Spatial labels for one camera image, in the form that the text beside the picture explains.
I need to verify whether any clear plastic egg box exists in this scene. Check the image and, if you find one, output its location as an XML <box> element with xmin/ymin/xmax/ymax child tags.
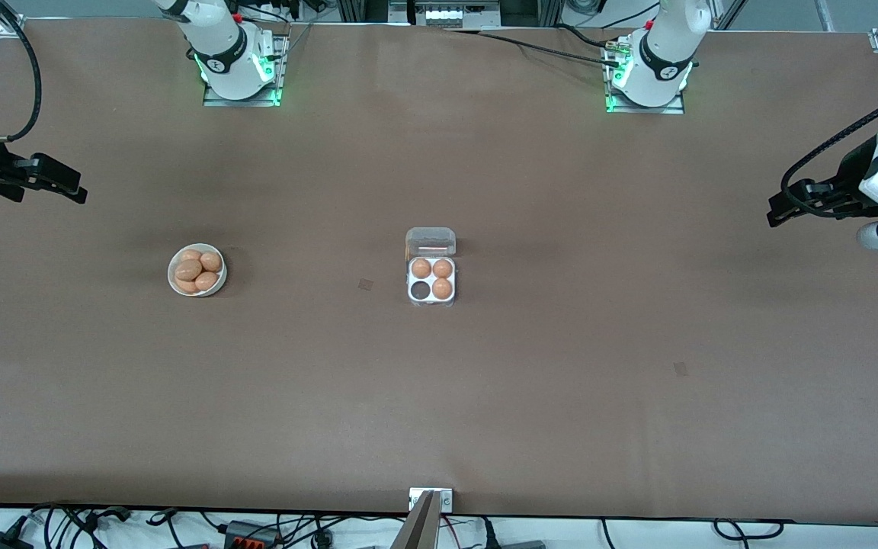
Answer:
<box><xmin>405</xmin><ymin>226</ymin><xmax>457</xmax><ymax>309</ymax></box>

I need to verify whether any black box with orange connectors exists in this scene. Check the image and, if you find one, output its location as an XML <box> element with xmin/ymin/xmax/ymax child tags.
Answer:
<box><xmin>223</xmin><ymin>520</ymin><xmax>282</xmax><ymax>549</ymax></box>

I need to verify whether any white bowl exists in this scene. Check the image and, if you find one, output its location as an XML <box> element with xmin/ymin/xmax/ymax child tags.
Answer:
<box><xmin>168</xmin><ymin>242</ymin><xmax>228</xmax><ymax>297</ymax></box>

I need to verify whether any white power strip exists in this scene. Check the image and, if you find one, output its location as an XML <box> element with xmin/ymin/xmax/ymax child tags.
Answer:
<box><xmin>415</xmin><ymin>0</ymin><xmax>502</xmax><ymax>28</ymax></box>

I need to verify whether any smooth black right arm cable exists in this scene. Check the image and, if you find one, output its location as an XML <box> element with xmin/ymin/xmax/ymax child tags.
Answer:
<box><xmin>0</xmin><ymin>0</ymin><xmax>43</xmax><ymax>144</ymax></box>

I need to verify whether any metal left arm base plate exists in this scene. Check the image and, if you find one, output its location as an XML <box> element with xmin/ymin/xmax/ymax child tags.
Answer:
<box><xmin>604</xmin><ymin>34</ymin><xmax>686</xmax><ymax>115</ymax></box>

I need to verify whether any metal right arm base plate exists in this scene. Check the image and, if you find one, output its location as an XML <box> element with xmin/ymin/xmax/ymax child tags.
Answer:
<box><xmin>203</xmin><ymin>32</ymin><xmax>283</xmax><ymax>108</ymax></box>

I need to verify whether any long black table cable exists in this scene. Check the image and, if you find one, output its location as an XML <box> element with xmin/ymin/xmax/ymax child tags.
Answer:
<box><xmin>439</xmin><ymin>27</ymin><xmax>626</xmax><ymax>68</ymax></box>

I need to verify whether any tangled black cable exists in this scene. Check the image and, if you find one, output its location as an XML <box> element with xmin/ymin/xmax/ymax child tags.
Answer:
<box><xmin>27</xmin><ymin>502</ymin><xmax>135</xmax><ymax>549</ymax></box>

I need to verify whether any black cable loop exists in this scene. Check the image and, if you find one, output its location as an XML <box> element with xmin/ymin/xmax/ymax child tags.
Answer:
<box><xmin>713</xmin><ymin>518</ymin><xmax>785</xmax><ymax>542</ymax></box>

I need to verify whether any black aluminium frame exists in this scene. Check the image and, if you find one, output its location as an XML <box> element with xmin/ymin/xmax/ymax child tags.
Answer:
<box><xmin>336</xmin><ymin>0</ymin><xmax>562</xmax><ymax>28</ymax></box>

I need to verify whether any silver camera bracket plate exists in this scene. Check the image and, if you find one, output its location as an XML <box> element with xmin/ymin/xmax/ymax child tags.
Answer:
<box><xmin>409</xmin><ymin>488</ymin><xmax>453</xmax><ymax>513</ymax></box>

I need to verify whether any aluminium camera pole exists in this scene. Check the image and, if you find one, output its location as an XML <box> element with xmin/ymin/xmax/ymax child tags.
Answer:
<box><xmin>391</xmin><ymin>490</ymin><xmax>442</xmax><ymax>549</ymax></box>

